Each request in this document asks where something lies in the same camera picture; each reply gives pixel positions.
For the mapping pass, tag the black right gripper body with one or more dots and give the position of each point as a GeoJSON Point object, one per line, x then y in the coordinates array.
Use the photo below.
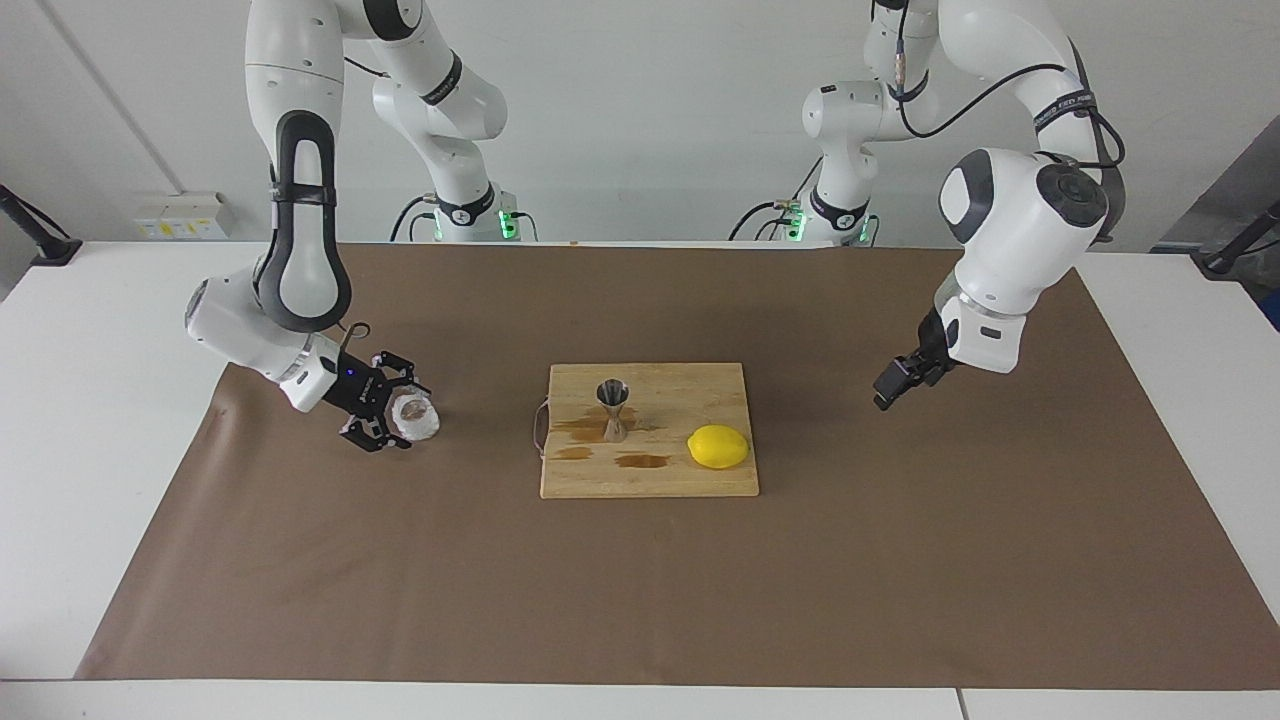
{"type": "Point", "coordinates": [360, 393]}

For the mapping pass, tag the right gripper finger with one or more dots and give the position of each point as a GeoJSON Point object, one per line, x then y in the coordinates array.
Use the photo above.
{"type": "Point", "coordinates": [400, 367]}
{"type": "Point", "coordinates": [372, 437]}

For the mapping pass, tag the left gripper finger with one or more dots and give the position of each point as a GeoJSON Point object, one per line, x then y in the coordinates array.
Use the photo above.
{"type": "Point", "coordinates": [900, 380]}

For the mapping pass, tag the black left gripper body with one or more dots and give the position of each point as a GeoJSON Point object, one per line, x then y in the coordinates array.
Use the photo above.
{"type": "Point", "coordinates": [936, 350]}

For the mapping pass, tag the small clear glass cup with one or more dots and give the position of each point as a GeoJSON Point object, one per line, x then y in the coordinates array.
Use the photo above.
{"type": "Point", "coordinates": [418, 422]}

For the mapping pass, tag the steel double jigger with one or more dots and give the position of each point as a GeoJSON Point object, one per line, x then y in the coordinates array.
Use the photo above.
{"type": "Point", "coordinates": [613, 395]}

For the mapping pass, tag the brown paper table mat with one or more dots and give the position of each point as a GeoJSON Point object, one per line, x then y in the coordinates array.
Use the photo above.
{"type": "Point", "coordinates": [400, 580]}

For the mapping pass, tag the yellow lemon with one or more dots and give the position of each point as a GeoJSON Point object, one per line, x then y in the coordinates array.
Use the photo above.
{"type": "Point", "coordinates": [718, 446]}

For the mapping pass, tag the wooden cutting board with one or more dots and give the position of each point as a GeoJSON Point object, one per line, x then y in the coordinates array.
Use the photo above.
{"type": "Point", "coordinates": [660, 475]}

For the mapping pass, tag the black stand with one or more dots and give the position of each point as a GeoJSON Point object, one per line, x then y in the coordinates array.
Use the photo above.
{"type": "Point", "coordinates": [40, 240]}
{"type": "Point", "coordinates": [1240, 245]}

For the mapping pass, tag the blue object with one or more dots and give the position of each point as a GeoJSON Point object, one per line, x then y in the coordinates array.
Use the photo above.
{"type": "Point", "coordinates": [1273, 312]}

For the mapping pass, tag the dark grey panel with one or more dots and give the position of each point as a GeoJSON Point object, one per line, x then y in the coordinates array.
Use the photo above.
{"type": "Point", "coordinates": [1230, 180]}

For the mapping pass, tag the white wall socket box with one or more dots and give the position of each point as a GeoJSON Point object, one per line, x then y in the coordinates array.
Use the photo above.
{"type": "Point", "coordinates": [180, 215]}

